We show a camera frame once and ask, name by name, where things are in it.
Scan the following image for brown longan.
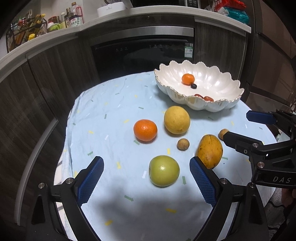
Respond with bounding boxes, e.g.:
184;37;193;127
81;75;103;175
218;128;229;141
177;138;190;151

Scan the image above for yellow brown mango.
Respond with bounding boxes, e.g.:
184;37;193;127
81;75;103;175
196;135;223;169

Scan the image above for red grape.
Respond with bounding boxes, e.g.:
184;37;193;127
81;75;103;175
194;94;204;99
204;96;214;102

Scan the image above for yellow lemon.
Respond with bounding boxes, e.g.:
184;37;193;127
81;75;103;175
164;105;190;135

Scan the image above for blueberry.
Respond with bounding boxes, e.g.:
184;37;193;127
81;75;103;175
191;83;197;89

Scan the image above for green apple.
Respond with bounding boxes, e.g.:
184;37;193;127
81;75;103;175
149;155;180;188

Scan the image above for small orange mandarin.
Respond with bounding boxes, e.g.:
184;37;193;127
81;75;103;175
182;73;195;85

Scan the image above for large orange mandarin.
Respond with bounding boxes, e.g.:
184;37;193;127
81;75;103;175
133;119;158;142

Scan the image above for right hand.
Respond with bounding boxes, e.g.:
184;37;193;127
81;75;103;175
281;188;296;207

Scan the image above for white scalloped bowl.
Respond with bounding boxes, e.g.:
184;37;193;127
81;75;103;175
154;60;244;113

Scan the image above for light blue tablecloth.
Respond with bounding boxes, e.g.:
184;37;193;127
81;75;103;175
59;72;275;240

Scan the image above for red snack bag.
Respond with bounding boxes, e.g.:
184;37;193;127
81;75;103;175
211;0;247;11

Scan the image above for black built-in dishwasher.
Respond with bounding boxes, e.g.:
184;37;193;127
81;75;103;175
91;26;194;81

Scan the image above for green lid jar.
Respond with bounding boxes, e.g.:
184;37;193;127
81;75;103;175
47;22;62;33

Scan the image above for white countertop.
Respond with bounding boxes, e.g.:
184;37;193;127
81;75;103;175
0;4;252;83

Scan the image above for soy sauce bottle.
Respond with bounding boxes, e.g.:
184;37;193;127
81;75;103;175
69;2;84;27

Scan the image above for black wire spice rack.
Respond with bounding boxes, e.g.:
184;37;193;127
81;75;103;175
6;14;47;53

